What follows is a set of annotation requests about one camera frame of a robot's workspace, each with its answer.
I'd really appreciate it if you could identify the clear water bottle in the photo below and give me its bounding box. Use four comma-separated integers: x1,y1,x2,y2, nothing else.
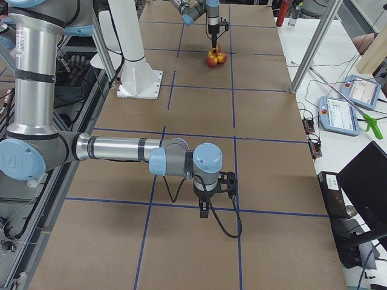
288,0,304,27

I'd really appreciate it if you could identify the green handled reacher stick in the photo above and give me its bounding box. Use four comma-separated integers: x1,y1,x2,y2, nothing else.
309,66,383,140

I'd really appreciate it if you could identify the black monitor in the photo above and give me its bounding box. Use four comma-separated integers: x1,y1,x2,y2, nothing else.
337,141,386,229

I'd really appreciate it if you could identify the black braided camera cable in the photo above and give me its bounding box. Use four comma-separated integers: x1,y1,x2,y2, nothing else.
163,173,243,239

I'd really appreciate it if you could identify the red yellow apple front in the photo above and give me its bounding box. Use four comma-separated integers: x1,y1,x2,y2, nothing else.
206,55,218,68

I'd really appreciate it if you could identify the red yellow apple alone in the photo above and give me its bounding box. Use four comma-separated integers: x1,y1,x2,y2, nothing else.
209,43,222,56

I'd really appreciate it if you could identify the black computer box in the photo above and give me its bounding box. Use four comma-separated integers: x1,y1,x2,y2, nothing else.
317,171,377,269

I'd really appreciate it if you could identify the white robot column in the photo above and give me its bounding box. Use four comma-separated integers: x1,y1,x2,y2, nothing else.
108,0,145,62

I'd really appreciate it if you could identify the teach pendant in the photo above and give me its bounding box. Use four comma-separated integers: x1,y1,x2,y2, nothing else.
318,96,360,136
341,74,381,110

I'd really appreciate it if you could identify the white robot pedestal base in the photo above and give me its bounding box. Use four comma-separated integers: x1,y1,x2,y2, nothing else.
117,60,163,100

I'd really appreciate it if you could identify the red yellow apple left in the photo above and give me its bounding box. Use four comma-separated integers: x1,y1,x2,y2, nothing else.
216,52,227,64

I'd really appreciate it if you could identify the black orange connector box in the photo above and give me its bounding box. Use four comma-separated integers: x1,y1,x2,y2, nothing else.
308,139,322,160
302,118,315,134

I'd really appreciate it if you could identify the aluminium frame post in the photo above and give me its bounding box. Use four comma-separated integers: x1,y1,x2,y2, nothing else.
290,0,343,94

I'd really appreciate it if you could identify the near teach pendant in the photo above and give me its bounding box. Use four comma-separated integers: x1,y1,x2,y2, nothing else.
318,96,360,136

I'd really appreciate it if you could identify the upper black orange connector box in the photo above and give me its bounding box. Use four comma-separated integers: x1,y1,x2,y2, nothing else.
302,118,315,134

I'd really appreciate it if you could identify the wooden beam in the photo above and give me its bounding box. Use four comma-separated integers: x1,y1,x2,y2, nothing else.
353,25,386,74

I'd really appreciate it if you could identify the far teach pendant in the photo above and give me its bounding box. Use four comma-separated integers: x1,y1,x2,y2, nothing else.
341,74,381,110

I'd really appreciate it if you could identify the lower black orange connector box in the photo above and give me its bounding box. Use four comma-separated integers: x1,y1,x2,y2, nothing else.
308,139,322,160

